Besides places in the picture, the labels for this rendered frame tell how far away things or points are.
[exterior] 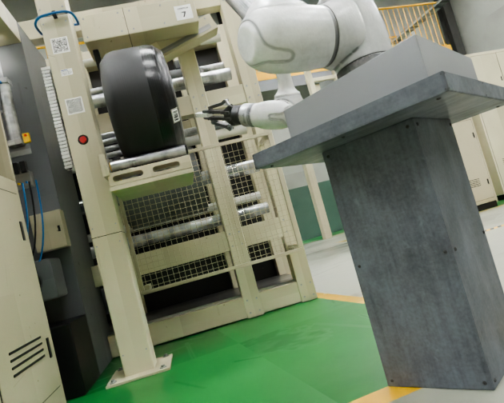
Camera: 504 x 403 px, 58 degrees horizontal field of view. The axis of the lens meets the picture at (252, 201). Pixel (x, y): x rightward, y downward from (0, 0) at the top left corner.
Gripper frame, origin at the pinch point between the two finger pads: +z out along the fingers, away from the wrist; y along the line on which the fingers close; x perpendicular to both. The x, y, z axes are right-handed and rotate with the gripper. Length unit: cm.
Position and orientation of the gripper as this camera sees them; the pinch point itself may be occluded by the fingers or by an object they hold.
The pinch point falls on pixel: (203, 114)
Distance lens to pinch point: 189.7
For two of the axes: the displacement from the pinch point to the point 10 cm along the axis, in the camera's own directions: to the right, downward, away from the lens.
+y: 1.6, 8.9, 4.3
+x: 5.4, -4.4, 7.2
